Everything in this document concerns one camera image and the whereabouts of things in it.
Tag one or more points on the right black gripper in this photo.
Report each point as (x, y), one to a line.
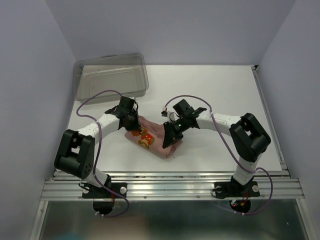
(170, 136)

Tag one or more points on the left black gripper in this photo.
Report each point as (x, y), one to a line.
(135, 126)

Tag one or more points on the pink t shirt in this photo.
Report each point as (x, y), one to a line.
(151, 138)

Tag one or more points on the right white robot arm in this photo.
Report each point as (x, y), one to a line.
(249, 138)

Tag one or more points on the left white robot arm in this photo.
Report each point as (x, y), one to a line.
(79, 150)

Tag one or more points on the clear plastic bin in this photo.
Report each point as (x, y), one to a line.
(124, 73)

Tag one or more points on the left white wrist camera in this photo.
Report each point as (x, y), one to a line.
(135, 102)

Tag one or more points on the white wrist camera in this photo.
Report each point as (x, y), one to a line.
(170, 116)
(135, 102)

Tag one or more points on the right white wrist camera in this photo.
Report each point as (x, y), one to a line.
(170, 116)

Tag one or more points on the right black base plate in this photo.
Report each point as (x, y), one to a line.
(228, 189)

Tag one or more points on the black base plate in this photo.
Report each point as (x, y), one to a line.
(93, 192)
(228, 189)

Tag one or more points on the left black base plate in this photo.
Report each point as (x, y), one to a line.
(93, 192)

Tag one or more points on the aluminium rail frame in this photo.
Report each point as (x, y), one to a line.
(202, 160)

